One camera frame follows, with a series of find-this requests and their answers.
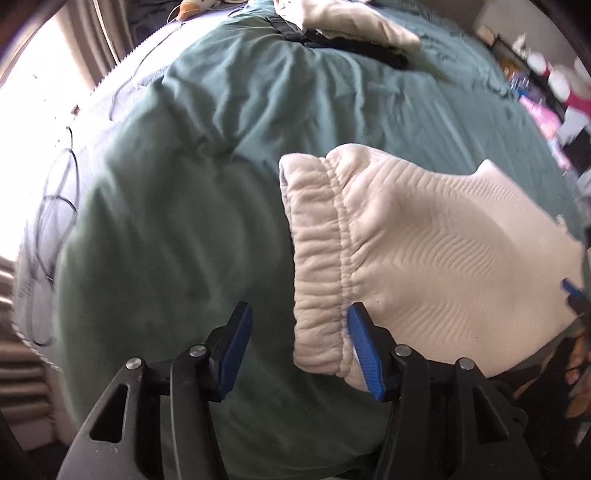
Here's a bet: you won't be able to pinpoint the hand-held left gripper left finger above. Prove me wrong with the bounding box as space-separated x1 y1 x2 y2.
58 301 254 480

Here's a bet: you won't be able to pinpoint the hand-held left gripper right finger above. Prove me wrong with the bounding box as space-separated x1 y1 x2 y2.
347 302 541 480

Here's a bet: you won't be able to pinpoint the cream textured pants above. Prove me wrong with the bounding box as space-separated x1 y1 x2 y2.
279 143 585 393

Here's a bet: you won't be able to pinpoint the person's right hand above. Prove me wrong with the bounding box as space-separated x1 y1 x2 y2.
566 340 591 418

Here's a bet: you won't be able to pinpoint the green duvet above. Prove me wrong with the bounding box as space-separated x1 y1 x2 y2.
54 0 578 480

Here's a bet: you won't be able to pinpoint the pink cloth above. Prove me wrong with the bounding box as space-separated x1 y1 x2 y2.
519 90 573 169

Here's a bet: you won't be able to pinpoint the pink bear plush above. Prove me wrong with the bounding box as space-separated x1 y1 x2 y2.
547 55 591 114

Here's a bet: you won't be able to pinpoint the grey curtain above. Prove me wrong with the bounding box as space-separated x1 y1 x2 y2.
51 0 122 90
0 256 62 449

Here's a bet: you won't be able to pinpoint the folded black garment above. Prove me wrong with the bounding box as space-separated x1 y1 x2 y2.
270 14 411 71

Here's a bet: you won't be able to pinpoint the folded cream garment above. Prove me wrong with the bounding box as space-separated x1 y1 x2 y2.
272 0 422 51

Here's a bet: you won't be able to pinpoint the white duck plush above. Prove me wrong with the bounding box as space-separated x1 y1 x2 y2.
178 0 223 22

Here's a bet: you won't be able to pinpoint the black cable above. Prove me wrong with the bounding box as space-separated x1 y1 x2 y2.
28 124 83 348

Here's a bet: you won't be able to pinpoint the white cable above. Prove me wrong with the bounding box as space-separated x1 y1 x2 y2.
111 9 185 109

